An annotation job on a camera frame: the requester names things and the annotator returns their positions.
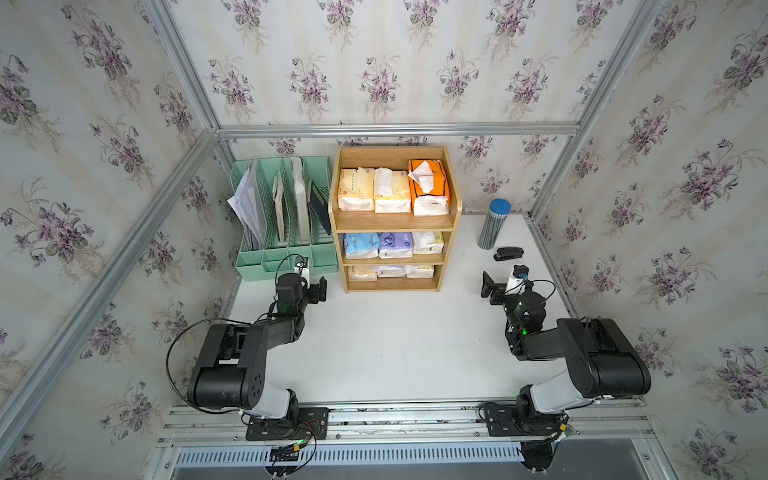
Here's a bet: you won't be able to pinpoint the light blue tissue pack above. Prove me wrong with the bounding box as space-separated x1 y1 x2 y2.
343 232 380 260

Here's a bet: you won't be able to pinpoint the orange tissue pack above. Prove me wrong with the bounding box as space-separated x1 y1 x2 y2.
407 159 451 217

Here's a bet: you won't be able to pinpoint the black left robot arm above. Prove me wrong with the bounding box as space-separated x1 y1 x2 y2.
165 273 329 446

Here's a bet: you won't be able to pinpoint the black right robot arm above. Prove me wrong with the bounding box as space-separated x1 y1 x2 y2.
478 267 652 439

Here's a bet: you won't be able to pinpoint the yellow tissue pack bottom shelf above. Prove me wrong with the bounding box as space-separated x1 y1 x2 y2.
348 265 378 282

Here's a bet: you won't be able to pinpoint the white-blue tissue pack bottom shelf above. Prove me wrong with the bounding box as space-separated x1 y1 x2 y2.
377 265 407 278

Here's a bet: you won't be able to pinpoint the white tissue pack bottom shelf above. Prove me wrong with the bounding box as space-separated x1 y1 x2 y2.
404 264 435 279

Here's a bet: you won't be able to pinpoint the white tissue pack shelf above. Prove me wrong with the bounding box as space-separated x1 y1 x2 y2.
412 231 445 255
404 264 435 279

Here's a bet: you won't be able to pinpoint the white tissue pack middle shelf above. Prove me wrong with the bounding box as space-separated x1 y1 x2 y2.
412 231 445 255

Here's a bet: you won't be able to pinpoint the purple tissue pack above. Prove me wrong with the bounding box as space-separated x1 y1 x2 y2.
379 232 414 259

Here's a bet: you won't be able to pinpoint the wooden three-tier shelf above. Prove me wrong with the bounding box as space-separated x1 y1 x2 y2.
329 146 463 293

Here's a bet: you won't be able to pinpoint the black stapler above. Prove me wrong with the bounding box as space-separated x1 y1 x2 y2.
493 247 525 262

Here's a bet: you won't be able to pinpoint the pencil canister blue lid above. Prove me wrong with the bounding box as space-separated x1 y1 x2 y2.
477 198 512 250

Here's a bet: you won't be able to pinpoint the black tablet in organizer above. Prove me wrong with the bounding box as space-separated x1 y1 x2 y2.
308 181 332 235

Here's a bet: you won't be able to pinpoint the white folder in organizer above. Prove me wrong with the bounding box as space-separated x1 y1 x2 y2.
291 157 310 245

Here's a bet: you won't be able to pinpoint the green desk file organizer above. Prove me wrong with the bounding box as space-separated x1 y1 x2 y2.
230 156 339 282

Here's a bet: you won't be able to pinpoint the beige booklet in organizer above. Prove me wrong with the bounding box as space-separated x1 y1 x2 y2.
272 172 286 242

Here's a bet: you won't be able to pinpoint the white papers in organizer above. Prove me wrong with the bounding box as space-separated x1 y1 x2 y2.
227 163 267 250

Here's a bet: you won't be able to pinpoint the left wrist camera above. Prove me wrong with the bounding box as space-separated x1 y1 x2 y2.
294 255 310 288

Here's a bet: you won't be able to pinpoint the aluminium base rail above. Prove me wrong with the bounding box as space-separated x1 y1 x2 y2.
143 399 676 479

